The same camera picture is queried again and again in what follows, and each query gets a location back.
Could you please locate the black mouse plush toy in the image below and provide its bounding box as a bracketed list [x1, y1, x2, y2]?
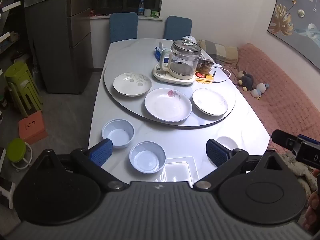
[236, 70, 254, 92]

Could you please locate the pale blue bowl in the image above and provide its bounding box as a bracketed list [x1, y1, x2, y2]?
[101, 119, 135, 148]
[129, 141, 167, 174]

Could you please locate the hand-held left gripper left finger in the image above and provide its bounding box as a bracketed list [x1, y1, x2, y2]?
[32, 139, 129, 193]

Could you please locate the white power cable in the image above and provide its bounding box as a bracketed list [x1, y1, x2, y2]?
[211, 65, 232, 83]

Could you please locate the dark grey refrigerator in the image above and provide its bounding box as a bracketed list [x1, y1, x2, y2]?
[24, 0, 94, 95]

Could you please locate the white plate with leaf print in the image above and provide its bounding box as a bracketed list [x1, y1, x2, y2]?
[113, 72, 152, 97]

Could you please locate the glass electric kettle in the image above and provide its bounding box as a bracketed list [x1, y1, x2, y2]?
[160, 36, 202, 79]

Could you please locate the blue box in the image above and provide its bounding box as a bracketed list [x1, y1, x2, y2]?
[154, 42, 165, 62]

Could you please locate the cream kettle base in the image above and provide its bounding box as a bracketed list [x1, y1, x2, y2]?
[152, 64, 196, 85]

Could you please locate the yellow scalloped mat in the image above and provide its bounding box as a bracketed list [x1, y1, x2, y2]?
[195, 72, 215, 83]

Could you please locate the wall poster with gold leaf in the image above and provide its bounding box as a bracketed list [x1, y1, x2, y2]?
[267, 0, 320, 72]

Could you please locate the blue penguin plush toy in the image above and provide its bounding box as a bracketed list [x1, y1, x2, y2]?
[251, 82, 270, 99]

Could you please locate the clear plastic tray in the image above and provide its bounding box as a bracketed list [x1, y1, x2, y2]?
[160, 156, 198, 183]

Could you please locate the stack of green stools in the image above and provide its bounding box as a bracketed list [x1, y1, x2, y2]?
[4, 61, 43, 118]

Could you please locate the brown owl figurine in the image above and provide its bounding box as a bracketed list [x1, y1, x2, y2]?
[196, 59, 214, 76]

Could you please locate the person's right hand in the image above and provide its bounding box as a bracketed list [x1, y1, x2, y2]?
[303, 169, 320, 236]

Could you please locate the white plate with pink flower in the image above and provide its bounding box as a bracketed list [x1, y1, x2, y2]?
[144, 88, 193, 123]

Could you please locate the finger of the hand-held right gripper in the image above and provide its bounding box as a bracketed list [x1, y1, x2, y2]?
[271, 129, 304, 153]
[297, 134, 320, 145]

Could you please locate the plaid cushion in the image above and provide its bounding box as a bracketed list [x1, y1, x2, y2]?
[197, 39, 239, 63]

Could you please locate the pink sofa cover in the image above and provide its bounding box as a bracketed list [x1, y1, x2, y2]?
[236, 42, 320, 155]

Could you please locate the white bowl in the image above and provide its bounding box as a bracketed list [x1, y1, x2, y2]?
[215, 136, 238, 152]

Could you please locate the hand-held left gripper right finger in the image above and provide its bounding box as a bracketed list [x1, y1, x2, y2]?
[193, 139, 288, 191]

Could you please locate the white plate with thin rim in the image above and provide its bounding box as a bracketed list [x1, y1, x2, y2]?
[192, 88, 229, 117]

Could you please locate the green stool with white frame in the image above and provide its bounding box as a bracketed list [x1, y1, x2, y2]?
[6, 138, 33, 172]

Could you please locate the round marble turntable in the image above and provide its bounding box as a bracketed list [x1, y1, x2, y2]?
[103, 40, 237, 130]

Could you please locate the orange cardboard box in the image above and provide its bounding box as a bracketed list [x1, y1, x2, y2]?
[18, 110, 48, 142]

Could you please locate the blue chair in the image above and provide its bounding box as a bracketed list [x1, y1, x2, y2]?
[109, 12, 138, 43]
[164, 16, 193, 40]

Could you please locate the dark shelf with white edges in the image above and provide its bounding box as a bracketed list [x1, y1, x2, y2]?
[0, 0, 28, 63]

